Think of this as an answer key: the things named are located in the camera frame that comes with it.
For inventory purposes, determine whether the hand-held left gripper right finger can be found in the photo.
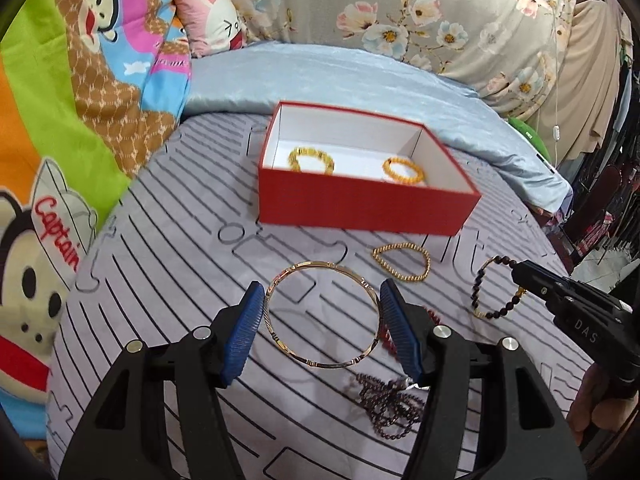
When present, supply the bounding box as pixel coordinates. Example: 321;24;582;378
379;277;586;480

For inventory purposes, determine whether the colourful monkey printed blanket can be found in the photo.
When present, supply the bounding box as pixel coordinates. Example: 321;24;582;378
0;0;201;401

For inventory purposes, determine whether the plaid cloth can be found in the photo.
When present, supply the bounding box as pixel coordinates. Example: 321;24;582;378
575;210;616;256

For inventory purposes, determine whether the dark red bead bracelet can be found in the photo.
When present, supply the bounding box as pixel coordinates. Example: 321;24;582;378
380;305;443;356

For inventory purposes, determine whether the white cable with switch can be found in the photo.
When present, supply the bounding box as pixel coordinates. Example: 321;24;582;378
540;0;566;166

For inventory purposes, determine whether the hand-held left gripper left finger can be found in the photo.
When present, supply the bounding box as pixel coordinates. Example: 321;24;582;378
60;280;266;480

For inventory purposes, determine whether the pink cartoon pillow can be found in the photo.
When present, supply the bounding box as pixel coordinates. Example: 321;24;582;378
172;0;248;58

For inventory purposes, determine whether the chunky amber bead bracelet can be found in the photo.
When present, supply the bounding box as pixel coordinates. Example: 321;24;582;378
287;146;335;176

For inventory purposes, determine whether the red cardboard box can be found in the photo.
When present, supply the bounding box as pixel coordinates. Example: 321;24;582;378
257;101;482;237

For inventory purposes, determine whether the person's right hand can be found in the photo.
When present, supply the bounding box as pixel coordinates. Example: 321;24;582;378
567;360;631;448

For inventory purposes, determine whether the gold bead bracelet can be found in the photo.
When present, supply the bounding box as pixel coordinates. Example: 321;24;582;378
371;242;432;283

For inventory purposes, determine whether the light blue quilt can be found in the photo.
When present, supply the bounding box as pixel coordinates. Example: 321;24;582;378
182;40;573;213

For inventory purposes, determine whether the green plush cushion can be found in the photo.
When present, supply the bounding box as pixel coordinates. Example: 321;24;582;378
507;116;553;161

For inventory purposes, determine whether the yellow round bead bracelet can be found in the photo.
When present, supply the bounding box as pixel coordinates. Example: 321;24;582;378
381;156;426;186

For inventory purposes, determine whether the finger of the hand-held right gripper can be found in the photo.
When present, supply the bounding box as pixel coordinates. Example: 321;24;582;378
510;259;627;314
517;277;568;317

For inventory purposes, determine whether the purple small bead necklace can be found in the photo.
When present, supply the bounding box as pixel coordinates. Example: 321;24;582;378
345;372;426;441

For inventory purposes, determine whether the dark red chair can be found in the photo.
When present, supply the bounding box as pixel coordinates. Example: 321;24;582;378
570;165;626;261

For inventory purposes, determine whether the gold bangle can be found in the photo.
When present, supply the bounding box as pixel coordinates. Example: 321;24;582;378
264;260;382;370

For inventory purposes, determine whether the grey floral quilt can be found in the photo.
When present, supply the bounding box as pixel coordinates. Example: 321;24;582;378
195;0;583;111

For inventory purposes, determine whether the dark brown bead bracelet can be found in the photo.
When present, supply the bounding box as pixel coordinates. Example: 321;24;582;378
471;255;526;321

